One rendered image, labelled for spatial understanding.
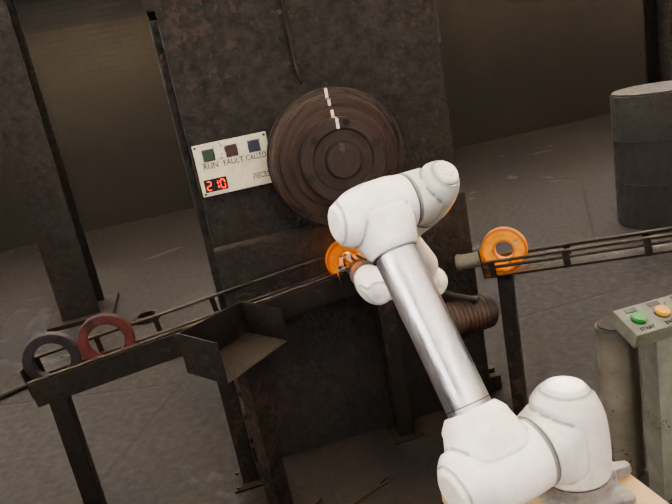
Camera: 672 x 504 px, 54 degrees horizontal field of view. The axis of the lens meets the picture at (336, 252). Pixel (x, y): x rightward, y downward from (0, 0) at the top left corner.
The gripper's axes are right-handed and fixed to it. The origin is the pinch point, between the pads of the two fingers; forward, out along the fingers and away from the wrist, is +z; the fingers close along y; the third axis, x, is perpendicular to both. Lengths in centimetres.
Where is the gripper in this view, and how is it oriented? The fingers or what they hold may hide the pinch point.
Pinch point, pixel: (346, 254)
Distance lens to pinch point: 237.0
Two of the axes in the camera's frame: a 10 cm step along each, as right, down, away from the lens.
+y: 9.6, -2.4, 1.7
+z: -2.4, -2.8, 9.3
